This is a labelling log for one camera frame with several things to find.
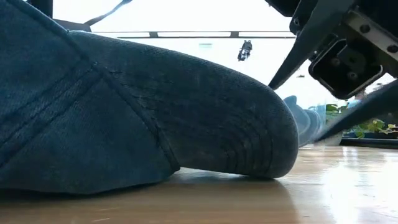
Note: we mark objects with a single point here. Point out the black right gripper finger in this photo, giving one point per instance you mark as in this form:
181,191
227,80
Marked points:
367,112
311,40

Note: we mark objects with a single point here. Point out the black hanging device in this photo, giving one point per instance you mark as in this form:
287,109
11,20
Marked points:
245,49

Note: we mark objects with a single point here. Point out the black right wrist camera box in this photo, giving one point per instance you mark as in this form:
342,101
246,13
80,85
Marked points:
345,70

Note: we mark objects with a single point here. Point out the black plant tray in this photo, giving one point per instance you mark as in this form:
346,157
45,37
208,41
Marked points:
373,142

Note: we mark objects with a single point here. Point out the green leafy plant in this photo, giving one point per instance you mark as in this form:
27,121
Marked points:
374,126

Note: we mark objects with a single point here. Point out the person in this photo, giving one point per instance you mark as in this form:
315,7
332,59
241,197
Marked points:
357,99

